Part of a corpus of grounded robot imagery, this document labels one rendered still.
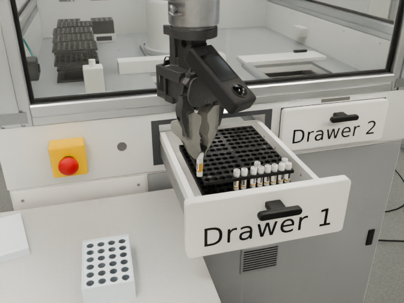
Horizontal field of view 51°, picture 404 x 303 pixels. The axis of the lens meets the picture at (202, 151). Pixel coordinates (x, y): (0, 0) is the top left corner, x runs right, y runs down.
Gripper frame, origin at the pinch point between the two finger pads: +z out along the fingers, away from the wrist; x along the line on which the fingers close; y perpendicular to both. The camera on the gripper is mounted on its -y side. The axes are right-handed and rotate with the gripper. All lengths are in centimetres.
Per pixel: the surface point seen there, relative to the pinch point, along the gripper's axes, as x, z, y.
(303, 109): -39.8, 5.2, 7.6
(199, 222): 5.4, 8.8, -5.6
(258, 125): -31.0, 9.0, 13.8
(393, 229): -142, 98, 14
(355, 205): -60, 38, -1
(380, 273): -108, 98, 3
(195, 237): 6.1, 11.5, -5.3
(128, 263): 13.9, 18.2, 3.2
